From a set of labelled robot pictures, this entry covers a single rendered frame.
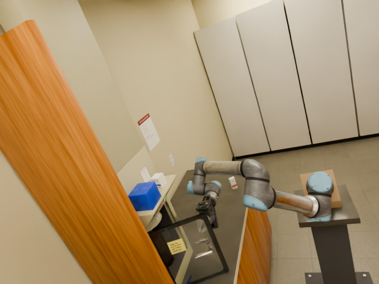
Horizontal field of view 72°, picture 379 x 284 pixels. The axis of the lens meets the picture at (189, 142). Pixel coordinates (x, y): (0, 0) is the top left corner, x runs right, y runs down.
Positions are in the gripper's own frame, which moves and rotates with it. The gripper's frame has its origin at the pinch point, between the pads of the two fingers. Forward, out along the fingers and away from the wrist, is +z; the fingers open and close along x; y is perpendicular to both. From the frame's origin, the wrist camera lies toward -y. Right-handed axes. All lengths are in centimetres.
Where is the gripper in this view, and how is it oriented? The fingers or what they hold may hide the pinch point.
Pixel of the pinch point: (202, 231)
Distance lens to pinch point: 133.9
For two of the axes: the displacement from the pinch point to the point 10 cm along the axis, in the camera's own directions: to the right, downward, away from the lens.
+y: -3.4, -8.7, -3.5
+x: 8.9, -1.8, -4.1
